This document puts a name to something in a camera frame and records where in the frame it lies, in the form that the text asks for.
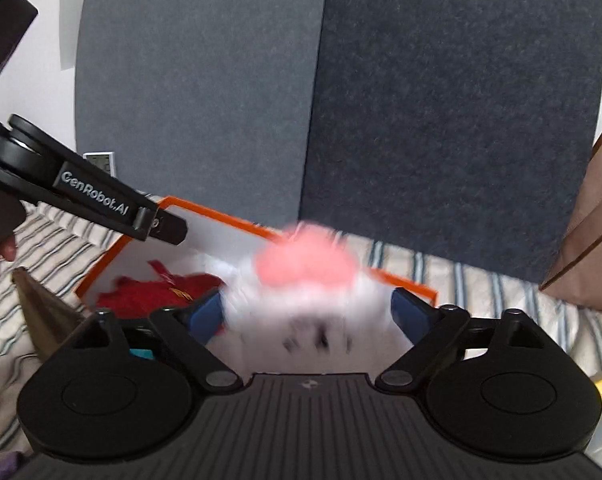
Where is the orange cardboard box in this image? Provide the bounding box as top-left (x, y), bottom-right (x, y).
top-left (77, 197), bottom-right (438, 307)

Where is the dark blue wall panel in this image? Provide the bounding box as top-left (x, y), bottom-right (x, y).
top-left (300, 0), bottom-right (602, 283)

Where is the brown paper bag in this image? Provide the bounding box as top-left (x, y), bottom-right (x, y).
top-left (540, 134), bottom-right (602, 311)

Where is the olive striped zipper pouch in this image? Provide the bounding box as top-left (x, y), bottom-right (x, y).
top-left (11, 266), bottom-right (84, 363)

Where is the red knitted yarn item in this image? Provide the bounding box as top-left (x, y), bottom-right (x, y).
top-left (96, 260), bottom-right (226, 338)

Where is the light grey wall panel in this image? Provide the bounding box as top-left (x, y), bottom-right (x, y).
top-left (75, 0), bottom-right (324, 228)

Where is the white pink plush toy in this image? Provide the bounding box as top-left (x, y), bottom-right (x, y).
top-left (205, 224), bottom-right (413, 379)

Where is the white digital clock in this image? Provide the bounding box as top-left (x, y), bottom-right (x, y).
top-left (83, 152), bottom-right (116, 177)

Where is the striped bed blanket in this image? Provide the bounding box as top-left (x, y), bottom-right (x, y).
top-left (0, 205), bottom-right (602, 453)

